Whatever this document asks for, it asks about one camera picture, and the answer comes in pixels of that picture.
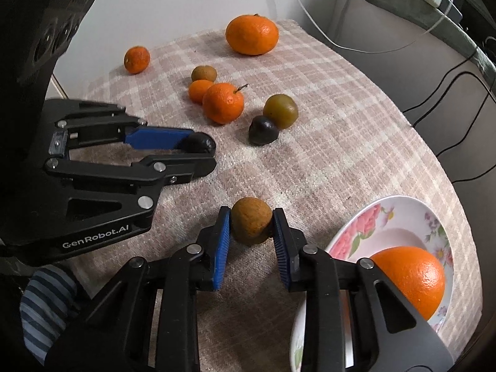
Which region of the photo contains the brown kiwi fruit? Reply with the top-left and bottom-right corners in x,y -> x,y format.
231,197 -> 272,246

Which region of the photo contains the black cable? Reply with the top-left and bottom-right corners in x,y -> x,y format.
435,88 -> 496,185
402,45 -> 496,129

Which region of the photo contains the mandarin with stem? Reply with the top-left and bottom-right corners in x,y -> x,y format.
203,82 -> 248,125

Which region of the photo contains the pink checkered tablecloth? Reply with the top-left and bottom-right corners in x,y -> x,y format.
68,20 -> 483,357

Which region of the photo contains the small orange kumquat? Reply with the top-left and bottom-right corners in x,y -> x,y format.
188,79 -> 214,105

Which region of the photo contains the green plum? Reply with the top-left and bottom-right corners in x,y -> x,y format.
263,94 -> 299,129

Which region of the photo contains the striped sleeve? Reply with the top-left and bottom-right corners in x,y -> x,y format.
19,264 -> 80,364

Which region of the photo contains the small brown kiwi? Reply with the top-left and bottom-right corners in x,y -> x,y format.
191,65 -> 217,82

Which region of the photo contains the white charging cable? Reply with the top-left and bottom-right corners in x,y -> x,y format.
281,0 -> 454,55

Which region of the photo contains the grey-green ledge cover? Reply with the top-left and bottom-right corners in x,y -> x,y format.
365,0 -> 495,109

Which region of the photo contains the large mandarin orange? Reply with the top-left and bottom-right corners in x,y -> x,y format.
225,14 -> 279,56

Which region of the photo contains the floral white plate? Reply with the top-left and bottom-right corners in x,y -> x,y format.
289,195 -> 455,371

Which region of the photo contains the large orange in plate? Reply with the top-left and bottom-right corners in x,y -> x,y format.
371,246 -> 445,320

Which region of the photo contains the dark plum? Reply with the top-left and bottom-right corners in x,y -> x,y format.
177,132 -> 217,155
248,115 -> 279,146

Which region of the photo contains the small mandarin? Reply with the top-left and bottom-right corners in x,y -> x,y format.
124,45 -> 150,75

